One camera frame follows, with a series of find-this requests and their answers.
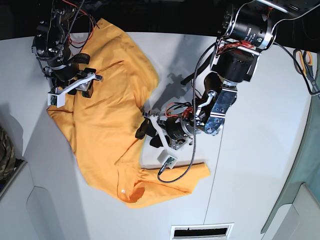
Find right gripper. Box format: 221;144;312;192
51;53;103;99

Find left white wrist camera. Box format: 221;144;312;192
149;115;178;172

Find yellow orange t-shirt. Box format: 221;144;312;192
47;19;210;208

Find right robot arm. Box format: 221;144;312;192
31;0;97;99

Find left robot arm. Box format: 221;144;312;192
135;0;320;149

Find orange handled scissors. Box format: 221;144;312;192
293;49;320;97

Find camera braided cable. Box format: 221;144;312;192
157;42;221;185

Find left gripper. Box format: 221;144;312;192
147;109;194;151

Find camouflage cloth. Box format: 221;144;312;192
0;127;16;181

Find white floor vent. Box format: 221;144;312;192
170;223;234;240

